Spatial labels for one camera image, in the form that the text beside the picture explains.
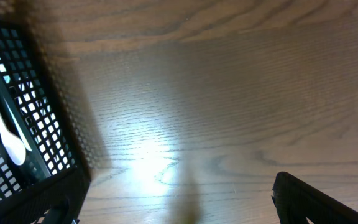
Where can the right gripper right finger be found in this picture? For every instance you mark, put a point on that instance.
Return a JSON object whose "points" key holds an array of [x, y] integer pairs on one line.
{"points": [[298, 202]]}

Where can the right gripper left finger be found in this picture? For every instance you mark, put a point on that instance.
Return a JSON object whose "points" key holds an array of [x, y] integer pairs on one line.
{"points": [[63, 194]]}

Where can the white plastic fork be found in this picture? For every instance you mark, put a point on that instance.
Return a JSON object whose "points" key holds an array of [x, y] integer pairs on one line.
{"points": [[13, 145]]}

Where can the dark green plastic basket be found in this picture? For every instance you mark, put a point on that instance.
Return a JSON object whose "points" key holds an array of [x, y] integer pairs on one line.
{"points": [[31, 110]]}

